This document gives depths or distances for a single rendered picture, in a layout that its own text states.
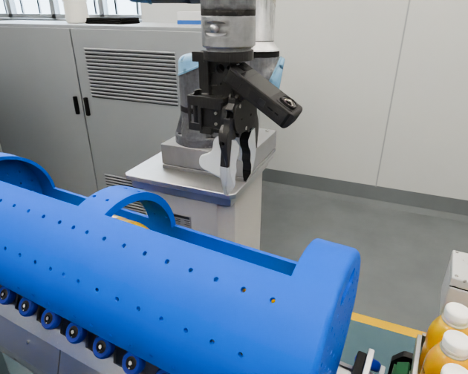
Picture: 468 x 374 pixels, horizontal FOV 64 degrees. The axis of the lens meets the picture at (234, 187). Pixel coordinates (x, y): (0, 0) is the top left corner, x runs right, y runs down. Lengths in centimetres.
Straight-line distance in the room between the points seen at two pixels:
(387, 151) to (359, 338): 169
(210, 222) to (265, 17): 51
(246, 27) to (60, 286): 51
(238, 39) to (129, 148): 213
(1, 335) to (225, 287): 67
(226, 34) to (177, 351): 44
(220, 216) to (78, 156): 211
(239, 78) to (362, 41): 270
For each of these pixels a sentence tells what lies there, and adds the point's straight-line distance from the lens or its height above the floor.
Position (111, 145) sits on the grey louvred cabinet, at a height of 70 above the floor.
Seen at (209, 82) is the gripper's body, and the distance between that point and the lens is 57.
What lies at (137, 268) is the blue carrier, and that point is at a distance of 60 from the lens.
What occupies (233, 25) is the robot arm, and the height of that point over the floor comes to 153.
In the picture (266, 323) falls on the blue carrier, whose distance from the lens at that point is 51.
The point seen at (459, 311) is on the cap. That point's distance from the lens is 76.
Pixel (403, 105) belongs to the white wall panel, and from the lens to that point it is 326.
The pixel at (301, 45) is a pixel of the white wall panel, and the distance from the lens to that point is 328.
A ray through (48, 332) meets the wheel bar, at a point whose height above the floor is 93.
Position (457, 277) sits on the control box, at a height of 110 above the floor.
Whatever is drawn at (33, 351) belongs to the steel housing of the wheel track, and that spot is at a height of 87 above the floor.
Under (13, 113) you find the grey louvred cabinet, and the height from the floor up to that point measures 82.
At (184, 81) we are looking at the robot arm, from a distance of 97.
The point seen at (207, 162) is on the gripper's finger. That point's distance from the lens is 58.
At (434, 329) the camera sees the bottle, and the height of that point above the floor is 104.
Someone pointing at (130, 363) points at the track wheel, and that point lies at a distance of 77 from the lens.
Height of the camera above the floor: 155
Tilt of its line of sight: 26 degrees down
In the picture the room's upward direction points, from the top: straight up
